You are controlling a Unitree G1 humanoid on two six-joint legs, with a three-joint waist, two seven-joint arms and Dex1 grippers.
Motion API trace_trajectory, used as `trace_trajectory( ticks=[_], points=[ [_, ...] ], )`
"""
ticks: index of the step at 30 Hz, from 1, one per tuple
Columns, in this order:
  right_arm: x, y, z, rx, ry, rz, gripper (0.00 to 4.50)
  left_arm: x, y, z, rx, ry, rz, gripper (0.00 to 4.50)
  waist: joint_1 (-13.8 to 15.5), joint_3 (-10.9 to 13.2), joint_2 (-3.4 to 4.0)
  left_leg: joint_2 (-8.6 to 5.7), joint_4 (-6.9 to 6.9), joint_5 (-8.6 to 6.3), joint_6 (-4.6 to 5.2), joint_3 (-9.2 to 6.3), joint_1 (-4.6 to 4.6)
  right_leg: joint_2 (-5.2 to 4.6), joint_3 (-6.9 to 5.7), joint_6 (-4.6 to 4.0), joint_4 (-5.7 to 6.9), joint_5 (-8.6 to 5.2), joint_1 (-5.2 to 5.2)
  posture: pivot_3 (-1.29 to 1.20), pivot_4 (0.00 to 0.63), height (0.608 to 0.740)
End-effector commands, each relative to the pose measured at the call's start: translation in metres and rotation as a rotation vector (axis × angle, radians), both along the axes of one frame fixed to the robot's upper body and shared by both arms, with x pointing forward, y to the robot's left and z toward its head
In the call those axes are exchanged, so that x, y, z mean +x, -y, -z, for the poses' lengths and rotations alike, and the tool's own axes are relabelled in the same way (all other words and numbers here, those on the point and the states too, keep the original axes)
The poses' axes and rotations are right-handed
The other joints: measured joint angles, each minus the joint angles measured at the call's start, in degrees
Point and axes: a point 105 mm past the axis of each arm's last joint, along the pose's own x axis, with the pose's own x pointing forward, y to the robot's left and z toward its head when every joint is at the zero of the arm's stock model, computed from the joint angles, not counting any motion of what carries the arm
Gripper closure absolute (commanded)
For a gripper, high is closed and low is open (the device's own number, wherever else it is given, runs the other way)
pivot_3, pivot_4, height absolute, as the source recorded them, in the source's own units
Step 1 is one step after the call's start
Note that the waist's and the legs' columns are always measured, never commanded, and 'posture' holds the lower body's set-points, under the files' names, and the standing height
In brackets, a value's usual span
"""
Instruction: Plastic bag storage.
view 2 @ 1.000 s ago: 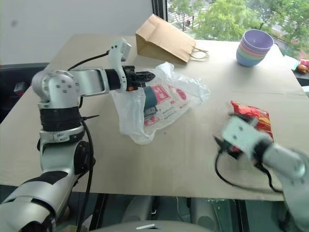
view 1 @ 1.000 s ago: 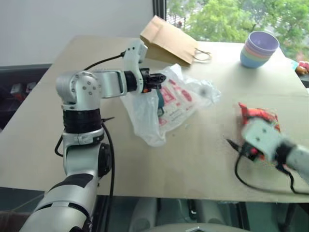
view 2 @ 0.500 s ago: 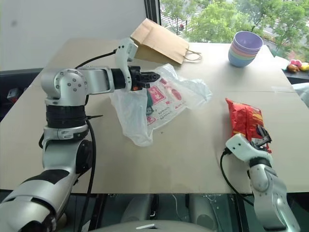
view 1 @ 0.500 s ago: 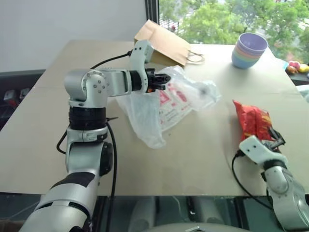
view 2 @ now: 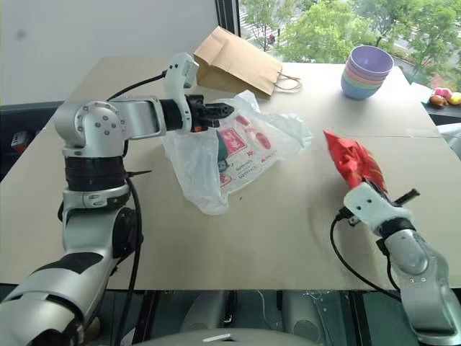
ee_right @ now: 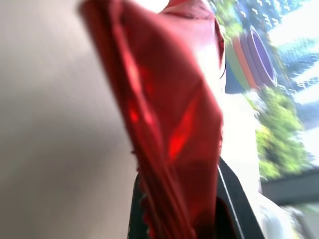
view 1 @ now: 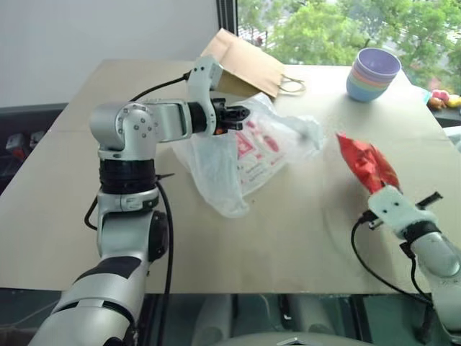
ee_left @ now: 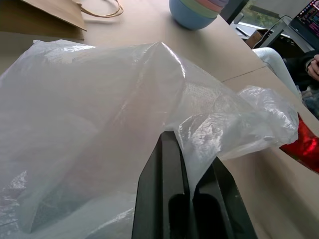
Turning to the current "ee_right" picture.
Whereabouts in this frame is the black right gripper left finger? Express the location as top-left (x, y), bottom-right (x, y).
top-left (127, 174), bottom-right (153, 239)

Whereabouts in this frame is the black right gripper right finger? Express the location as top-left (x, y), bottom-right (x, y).
top-left (214, 157), bottom-right (265, 239)

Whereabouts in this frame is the rainbow striped round container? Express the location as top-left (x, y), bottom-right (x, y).
top-left (224, 24), bottom-right (279, 95)

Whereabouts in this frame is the red plastic bag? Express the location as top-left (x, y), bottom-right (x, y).
top-left (77, 0), bottom-right (226, 239)

